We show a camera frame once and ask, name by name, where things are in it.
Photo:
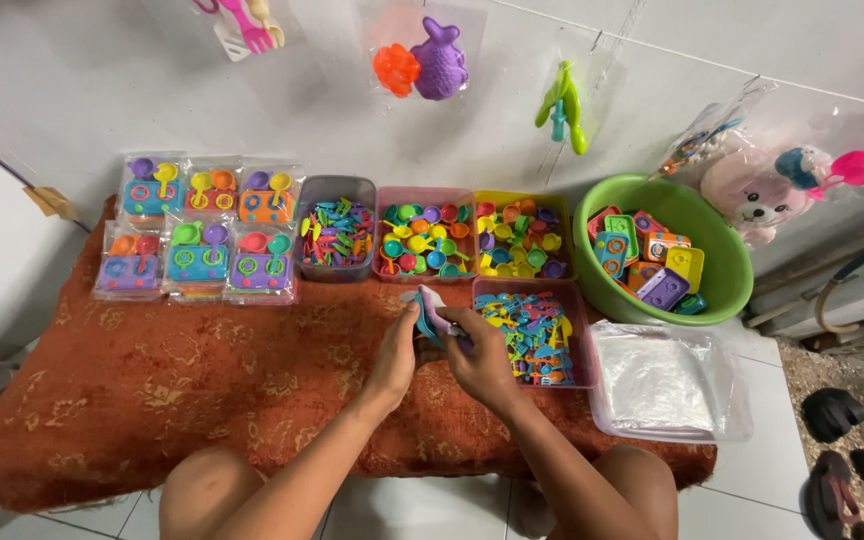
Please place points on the pink plastic container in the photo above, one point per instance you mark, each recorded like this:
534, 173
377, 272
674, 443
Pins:
424, 195
586, 345

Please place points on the person's right fingers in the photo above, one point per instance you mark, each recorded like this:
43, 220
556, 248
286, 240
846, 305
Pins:
458, 326

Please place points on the stack of clear plastic bags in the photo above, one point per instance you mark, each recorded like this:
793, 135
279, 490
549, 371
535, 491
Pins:
661, 379

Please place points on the person's right hand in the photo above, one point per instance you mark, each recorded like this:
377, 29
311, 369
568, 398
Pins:
488, 367

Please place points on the heap of loose toy stoves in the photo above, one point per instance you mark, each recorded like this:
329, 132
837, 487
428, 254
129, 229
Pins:
646, 259

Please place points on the hanging bag of small toys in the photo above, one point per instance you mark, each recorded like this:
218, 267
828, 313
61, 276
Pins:
702, 142

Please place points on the heap of colourful toy pots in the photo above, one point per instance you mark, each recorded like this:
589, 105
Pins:
518, 240

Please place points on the hanging bag with green toy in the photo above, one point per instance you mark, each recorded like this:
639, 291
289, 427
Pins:
565, 105

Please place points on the pink plush bear in bag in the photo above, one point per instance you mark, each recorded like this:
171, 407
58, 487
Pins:
754, 195

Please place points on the person's left leg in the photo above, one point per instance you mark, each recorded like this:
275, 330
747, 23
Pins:
203, 491

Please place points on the hanging bag with pink butterfly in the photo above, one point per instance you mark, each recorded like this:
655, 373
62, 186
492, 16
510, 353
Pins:
852, 169

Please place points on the person's left fingers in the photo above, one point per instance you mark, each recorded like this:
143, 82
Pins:
411, 319

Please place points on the orange patterned rug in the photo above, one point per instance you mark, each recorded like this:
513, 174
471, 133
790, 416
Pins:
177, 390

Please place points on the person's right leg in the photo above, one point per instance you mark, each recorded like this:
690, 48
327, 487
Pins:
646, 495

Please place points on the orange sand mould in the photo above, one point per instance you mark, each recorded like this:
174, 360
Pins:
396, 70

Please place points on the group of packed toy stove sets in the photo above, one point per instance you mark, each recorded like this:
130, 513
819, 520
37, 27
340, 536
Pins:
199, 240

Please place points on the heap of colourful toy utensils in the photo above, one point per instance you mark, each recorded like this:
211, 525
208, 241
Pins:
537, 337

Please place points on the grey plastic container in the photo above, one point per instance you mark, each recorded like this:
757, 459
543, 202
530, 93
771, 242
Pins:
336, 186

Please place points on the person's leg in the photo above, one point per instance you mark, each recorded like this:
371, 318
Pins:
203, 491
646, 495

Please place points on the purple fish sand mould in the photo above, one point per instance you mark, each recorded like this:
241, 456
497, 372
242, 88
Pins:
439, 64

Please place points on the green plastic basin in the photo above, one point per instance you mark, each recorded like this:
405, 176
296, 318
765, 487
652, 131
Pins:
728, 277

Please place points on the person's left hand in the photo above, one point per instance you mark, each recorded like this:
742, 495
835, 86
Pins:
394, 352

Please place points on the clear plastic container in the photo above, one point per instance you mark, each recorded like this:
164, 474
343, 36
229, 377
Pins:
736, 405

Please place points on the yellow plastic container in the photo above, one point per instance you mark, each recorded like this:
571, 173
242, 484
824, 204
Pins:
565, 247

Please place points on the heap of colourful toy pans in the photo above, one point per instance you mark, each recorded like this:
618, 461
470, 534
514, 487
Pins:
424, 241

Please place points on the hanging bag of toy cutlery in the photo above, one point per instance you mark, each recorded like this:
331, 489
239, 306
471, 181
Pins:
252, 30

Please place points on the hanging bag of sand moulds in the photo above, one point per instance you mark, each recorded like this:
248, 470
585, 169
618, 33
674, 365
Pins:
469, 30

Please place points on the brown tape piece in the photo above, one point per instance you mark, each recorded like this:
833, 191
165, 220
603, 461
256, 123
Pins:
51, 202

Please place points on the blue toy stove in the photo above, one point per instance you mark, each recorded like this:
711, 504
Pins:
430, 315

